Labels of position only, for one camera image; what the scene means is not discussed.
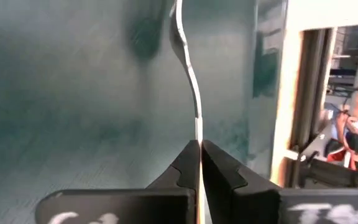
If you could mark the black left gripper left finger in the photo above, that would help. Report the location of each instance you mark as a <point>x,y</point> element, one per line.
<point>154,205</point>

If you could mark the silver metal spoon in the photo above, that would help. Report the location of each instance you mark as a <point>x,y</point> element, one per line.
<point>199,124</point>

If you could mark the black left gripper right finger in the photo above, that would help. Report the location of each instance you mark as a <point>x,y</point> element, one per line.
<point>259,205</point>

